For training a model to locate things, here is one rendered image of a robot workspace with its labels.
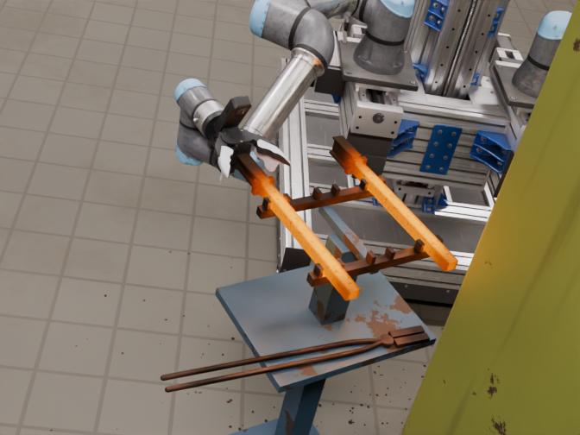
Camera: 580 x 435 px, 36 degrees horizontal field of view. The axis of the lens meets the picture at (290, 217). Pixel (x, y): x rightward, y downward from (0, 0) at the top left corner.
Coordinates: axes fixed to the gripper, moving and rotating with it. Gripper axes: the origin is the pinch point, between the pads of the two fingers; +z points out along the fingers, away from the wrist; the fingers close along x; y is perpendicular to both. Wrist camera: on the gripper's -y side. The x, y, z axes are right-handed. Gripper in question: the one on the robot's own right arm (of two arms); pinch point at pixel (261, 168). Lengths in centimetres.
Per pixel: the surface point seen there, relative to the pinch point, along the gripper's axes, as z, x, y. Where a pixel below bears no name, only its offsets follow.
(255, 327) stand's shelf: 16.5, 5.3, 29.1
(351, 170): 2.1, -22.6, 3.6
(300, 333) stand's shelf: 21.6, -3.2, 29.1
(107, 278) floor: -74, 0, 96
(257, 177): 0.8, 1.0, 1.5
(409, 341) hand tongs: 33.0, -24.0, 27.9
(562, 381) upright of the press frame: 77, -4, -16
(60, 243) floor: -95, 8, 96
